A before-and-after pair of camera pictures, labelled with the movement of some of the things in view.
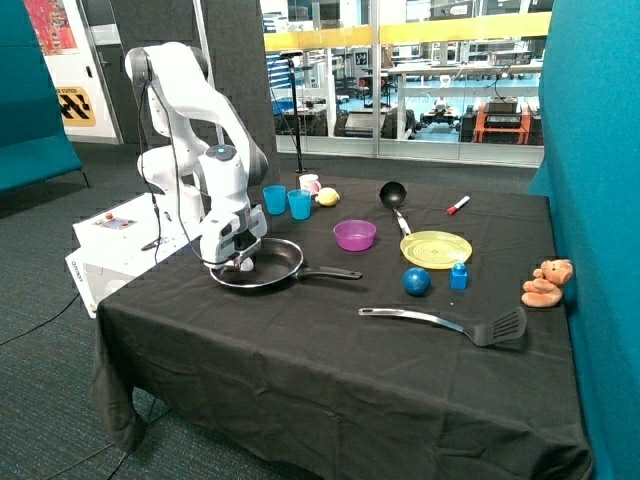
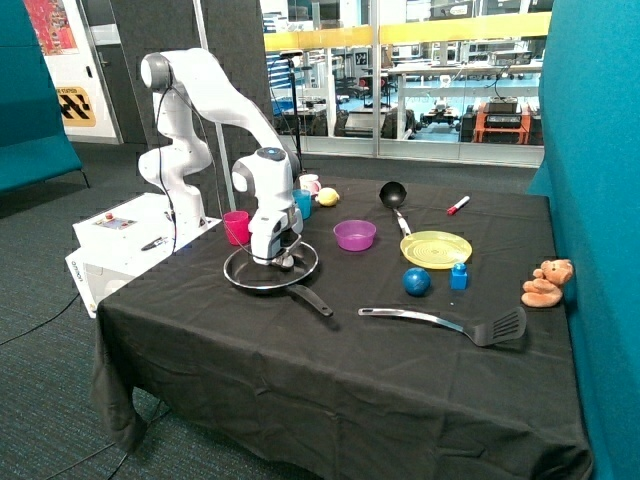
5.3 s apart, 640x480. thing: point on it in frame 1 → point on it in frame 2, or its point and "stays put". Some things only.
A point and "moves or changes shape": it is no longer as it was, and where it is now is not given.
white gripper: [228, 236] → [273, 233]
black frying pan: [276, 261] moves or changes shape
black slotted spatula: [502, 324] stays put
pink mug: [310, 182] stays put
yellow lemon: [327, 196] stays put
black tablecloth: [453, 356] stays put
